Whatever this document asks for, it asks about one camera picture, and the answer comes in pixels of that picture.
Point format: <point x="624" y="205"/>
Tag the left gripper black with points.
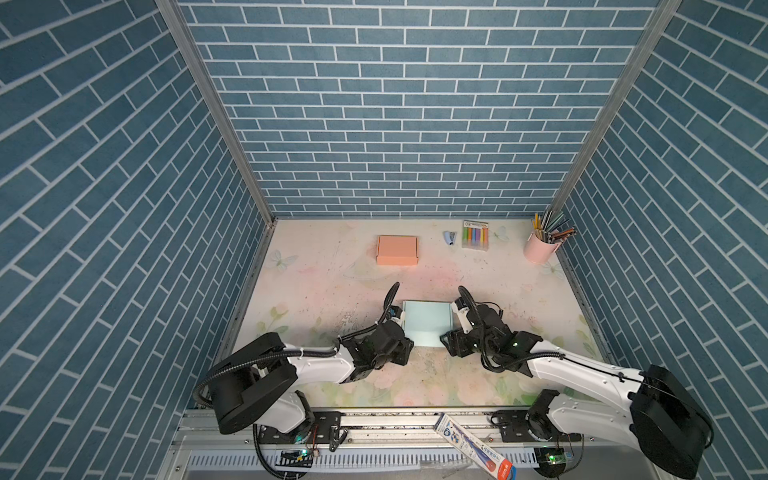
<point x="405" y="351"/>

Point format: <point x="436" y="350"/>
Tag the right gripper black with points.
<point x="454" y="338"/>

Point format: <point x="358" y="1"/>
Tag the light blue cardboard box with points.
<point x="424" y="322"/>

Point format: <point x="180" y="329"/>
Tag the pink cardboard box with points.
<point x="393" y="250"/>

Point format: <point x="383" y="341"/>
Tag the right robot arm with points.
<point x="648" y="410"/>

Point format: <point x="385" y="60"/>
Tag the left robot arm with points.
<point x="257" y="386"/>

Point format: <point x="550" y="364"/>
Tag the toothpaste tube box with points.
<point x="487" y="459"/>

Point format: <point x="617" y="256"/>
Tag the coloured marker pack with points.
<point x="475" y="235"/>

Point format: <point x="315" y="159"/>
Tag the pink pencil cup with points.
<point x="539" y="252"/>

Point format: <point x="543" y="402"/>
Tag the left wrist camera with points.
<point x="395" y="314"/>

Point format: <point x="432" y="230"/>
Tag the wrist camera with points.
<point x="395" y="314"/>
<point x="461" y="312"/>

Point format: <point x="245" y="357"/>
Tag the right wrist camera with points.
<point x="461" y="312"/>

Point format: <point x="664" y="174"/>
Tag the aluminium mounting rail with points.
<point x="396" y="443"/>

